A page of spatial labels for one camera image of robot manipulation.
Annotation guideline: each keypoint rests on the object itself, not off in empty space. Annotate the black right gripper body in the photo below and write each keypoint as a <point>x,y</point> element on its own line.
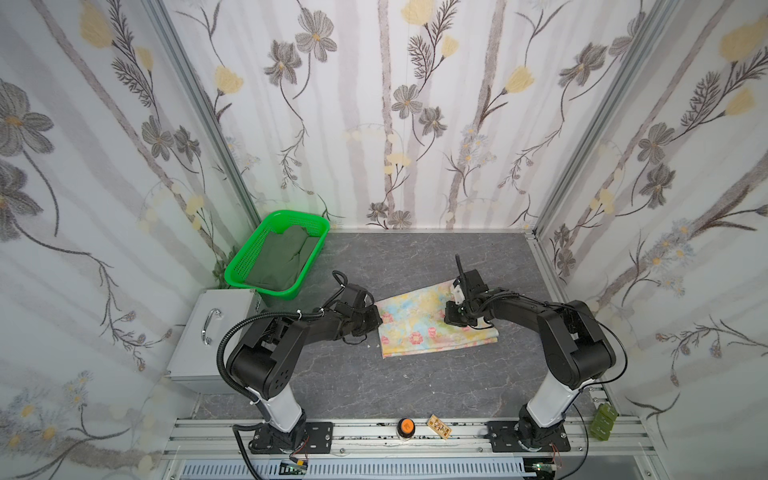
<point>459,310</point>

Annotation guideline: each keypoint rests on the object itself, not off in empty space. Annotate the pastel floral skirt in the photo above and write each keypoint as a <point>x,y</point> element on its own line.
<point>414,323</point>

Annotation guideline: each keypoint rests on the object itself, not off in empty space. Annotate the grey metal box with handle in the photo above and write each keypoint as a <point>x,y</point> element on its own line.
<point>193,363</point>

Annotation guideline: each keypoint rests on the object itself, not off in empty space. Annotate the white slotted cable duct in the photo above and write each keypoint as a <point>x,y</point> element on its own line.
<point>381,468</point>

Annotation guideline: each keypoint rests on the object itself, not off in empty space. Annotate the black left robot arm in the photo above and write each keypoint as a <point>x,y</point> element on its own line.
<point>257,357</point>

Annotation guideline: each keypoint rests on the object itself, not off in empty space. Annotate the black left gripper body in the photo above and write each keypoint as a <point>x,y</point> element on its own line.
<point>366,318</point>

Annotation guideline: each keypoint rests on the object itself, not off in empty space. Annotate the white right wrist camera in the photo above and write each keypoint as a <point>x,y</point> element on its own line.
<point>457,293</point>

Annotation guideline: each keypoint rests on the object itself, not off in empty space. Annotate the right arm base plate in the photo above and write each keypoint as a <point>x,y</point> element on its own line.
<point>504,437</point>

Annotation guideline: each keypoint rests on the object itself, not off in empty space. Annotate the dark green skirt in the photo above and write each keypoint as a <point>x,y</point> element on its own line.
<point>281,259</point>

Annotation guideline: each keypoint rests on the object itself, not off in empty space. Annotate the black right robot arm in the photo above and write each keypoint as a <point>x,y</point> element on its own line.
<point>576,350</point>

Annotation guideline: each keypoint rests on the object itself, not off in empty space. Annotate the orange emergency stop button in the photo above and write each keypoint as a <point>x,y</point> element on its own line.
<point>405,428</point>

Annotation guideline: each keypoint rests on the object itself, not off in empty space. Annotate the small wooden tag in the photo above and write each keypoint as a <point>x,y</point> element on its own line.
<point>439,427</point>

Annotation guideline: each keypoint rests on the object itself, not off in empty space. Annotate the green plastic basket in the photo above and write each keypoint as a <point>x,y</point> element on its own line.
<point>277,221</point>

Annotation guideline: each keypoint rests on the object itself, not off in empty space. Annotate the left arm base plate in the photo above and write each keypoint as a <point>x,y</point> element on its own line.
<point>312,437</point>

